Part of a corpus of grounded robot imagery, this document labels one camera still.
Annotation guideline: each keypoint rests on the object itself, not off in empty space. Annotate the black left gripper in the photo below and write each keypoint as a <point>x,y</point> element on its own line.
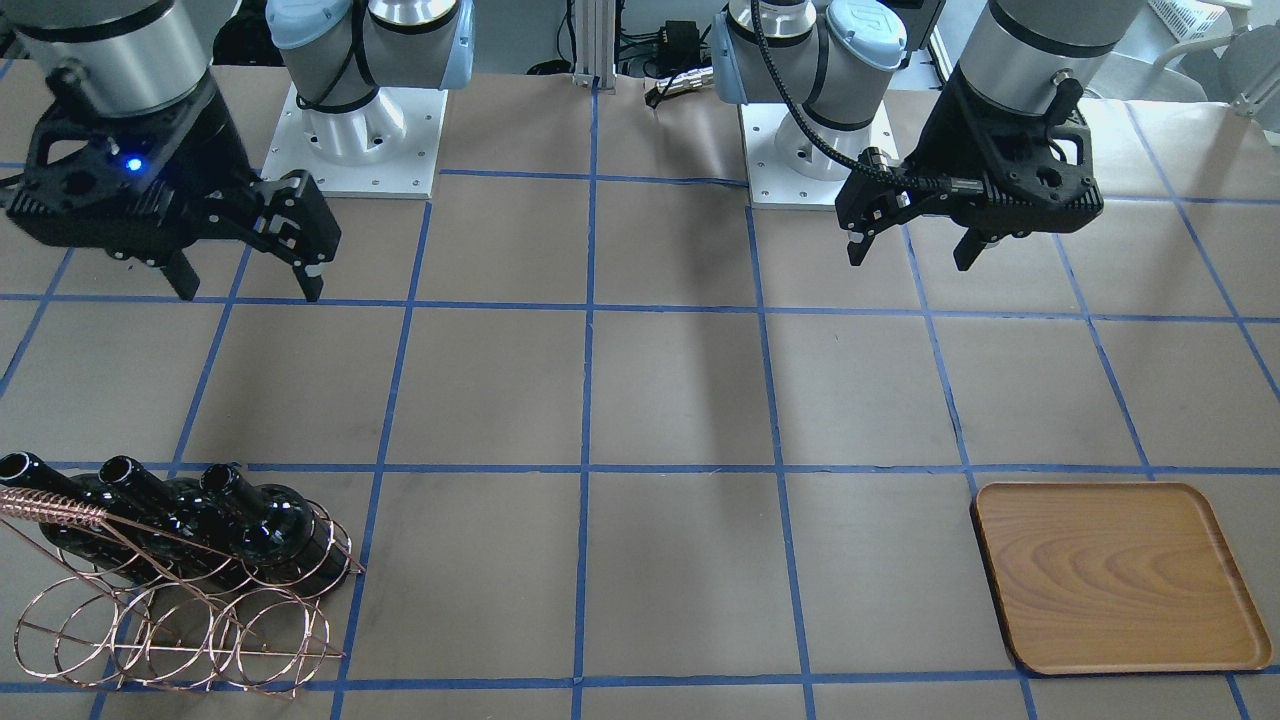
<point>947,140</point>

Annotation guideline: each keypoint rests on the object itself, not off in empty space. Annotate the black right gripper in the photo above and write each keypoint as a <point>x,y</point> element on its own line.
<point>197,150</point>

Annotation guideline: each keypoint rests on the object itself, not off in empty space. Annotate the aluminium frame post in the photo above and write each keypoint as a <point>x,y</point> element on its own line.
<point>595,44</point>

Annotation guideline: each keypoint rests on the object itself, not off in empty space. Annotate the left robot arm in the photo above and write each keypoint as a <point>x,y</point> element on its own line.
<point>832,64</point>

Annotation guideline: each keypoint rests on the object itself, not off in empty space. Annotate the wooden tray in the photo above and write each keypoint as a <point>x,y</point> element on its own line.
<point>1116,578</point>

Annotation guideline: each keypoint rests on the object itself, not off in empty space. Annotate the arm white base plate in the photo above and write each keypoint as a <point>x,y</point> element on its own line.
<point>386,150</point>
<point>787,172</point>

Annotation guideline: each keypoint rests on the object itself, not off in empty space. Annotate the copper wire bottle basket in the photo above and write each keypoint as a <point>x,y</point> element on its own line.
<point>88,631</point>

